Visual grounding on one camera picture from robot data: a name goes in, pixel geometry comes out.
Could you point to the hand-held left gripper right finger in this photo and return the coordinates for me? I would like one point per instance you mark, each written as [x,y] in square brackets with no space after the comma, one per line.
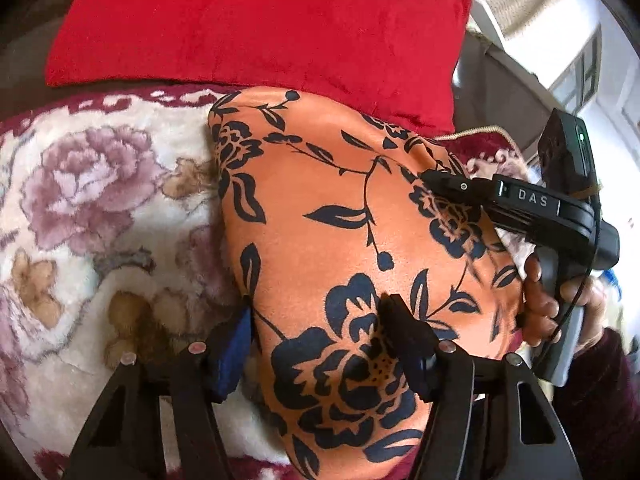
[419,370]

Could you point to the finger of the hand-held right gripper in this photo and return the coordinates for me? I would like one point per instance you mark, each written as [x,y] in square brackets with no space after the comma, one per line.
[457,186]

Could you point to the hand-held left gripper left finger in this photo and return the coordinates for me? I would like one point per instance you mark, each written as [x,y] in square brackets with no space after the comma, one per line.
[234,352]

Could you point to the orange black floral cloth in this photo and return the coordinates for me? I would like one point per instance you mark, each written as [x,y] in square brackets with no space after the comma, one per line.
[350,185]

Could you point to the person's right forearm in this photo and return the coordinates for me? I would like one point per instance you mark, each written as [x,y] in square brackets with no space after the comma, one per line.
[600,410]

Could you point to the person's right hand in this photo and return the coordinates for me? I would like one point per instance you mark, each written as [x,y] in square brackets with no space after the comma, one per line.
[540,300]

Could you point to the grey upholstered furniture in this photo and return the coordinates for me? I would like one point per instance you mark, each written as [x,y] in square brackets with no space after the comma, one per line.
[492,90]

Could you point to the window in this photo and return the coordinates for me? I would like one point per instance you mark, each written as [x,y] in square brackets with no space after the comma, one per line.
[580,70]

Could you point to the maroon cream floral blanket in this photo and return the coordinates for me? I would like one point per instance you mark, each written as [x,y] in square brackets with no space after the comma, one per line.
[100,210]

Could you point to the red pillow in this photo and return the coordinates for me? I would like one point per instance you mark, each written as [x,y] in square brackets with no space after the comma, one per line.
[260,30]

